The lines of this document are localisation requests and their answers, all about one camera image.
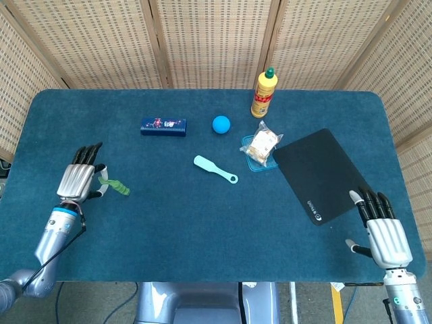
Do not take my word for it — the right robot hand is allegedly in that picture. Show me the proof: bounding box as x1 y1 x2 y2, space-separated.
344 186 414 271

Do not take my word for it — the blue square plastic lid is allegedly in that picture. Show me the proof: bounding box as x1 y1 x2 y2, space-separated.
242 134 279 173

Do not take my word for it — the dark blue printed box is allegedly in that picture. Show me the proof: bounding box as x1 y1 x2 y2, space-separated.
140 117 188 137

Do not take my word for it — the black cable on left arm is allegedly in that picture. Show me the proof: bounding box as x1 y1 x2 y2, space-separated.
21 202 88 294

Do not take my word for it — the blue floor cable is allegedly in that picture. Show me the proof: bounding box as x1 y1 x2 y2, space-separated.
56 282 139 324

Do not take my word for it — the light blue plastic spatula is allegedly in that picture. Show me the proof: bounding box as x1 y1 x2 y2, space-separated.
193 155 240 185

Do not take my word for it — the white table leg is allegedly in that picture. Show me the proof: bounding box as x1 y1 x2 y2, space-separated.
289 281 298 324

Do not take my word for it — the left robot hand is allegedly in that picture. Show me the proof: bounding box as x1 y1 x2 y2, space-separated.
56 142 110 204

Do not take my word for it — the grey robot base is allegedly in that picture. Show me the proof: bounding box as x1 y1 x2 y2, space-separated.
134 281 281 324

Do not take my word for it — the clear bag of snacks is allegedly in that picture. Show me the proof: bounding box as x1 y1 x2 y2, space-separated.
239 120 284 167

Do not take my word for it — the yellow bottle with green cap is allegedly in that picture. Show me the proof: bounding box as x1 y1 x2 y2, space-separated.
250 67 279 119

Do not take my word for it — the dark teal table mat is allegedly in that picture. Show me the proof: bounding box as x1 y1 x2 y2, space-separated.
5 88 427 284

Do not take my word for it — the blue ball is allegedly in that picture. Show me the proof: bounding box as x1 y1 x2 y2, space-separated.
212 115 232 134

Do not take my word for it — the black mouse pad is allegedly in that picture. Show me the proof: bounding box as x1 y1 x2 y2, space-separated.
272 128 372 226

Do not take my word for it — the woven folding screen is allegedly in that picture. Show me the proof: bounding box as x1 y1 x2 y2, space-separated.
0 0 432 261

